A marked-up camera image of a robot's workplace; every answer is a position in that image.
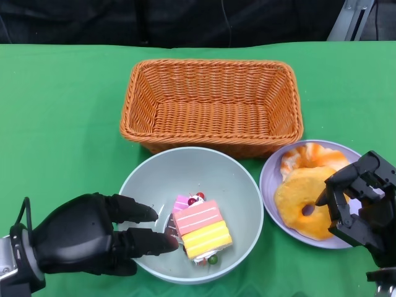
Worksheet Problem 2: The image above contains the yellow layered cake slice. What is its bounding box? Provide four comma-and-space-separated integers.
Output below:
180, 221, 233, 267

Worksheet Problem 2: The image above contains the orange striped bread bun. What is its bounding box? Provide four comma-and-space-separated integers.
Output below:
273, 166, 350, 241

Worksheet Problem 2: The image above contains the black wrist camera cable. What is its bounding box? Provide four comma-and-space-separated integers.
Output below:
14, 196, 34, 238

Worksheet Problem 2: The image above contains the orange striped ring bread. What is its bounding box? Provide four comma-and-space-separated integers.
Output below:
280, 143, 351, 183

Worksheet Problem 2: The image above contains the orange wicker basket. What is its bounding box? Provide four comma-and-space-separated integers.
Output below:
119, 58, 304, 159

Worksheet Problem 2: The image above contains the lilac plate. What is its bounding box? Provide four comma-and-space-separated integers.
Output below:
259, 139, 372, 250

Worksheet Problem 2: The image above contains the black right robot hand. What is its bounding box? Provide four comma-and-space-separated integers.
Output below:
314, 150, 396, 269

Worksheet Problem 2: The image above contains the green tablecloth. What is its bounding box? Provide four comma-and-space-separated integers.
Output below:
0, 41, 396, 297

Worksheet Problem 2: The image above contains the grey bowl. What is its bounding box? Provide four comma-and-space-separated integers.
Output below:
119, 147, 265, 285

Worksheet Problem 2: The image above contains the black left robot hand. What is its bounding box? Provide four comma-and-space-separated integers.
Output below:
30, 192, 180, 277

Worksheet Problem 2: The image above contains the black backdrop curtain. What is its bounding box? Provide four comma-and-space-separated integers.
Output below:
0, 0, 346, 50

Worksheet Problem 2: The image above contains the grey metal frame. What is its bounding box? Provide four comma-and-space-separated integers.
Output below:
326, 0, 377, 43

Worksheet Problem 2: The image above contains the thin black hanging cable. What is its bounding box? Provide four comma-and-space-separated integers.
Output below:
221, 0, 233, 47

